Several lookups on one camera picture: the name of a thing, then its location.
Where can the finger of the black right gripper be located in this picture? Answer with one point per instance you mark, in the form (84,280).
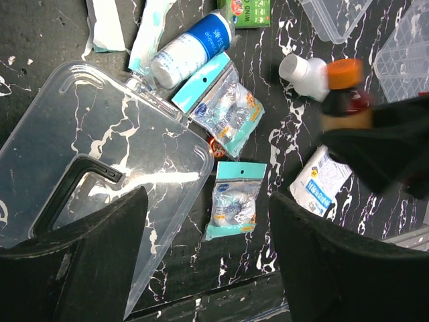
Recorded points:
(394,150)

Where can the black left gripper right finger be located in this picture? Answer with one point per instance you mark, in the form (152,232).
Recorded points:
(332,274)

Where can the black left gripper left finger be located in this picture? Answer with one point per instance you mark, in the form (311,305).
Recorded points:
(80,272)

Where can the white gauze pad packet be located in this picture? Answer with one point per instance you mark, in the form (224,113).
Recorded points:
(318,182)

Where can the white plastic bottle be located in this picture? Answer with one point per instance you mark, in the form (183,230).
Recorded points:
(307,76)

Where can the teal tape packet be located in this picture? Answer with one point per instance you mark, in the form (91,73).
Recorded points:
(236,188)
(214,98)

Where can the clear medicine kit box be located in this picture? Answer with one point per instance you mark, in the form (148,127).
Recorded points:
(334,20)

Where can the brown bottle orange cap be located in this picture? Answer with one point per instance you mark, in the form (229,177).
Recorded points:
(347,105)

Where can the green medicine carton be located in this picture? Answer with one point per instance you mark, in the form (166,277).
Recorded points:
(249,14)

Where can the clear compartment organizer tray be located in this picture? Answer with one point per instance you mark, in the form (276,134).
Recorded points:
(401,66)

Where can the white wrapped bandage right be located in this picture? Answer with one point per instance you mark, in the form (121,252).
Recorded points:
(151,28)

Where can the white wrapped bandage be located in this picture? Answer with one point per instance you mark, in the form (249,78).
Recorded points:
(105,33)
(151,28)

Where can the white wrapped bandage left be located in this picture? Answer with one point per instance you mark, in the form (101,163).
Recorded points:
(105,33)

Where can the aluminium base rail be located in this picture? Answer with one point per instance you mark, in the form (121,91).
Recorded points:
(415,240)

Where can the clear kit lid black handle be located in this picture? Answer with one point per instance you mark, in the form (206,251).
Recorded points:
(83,114)

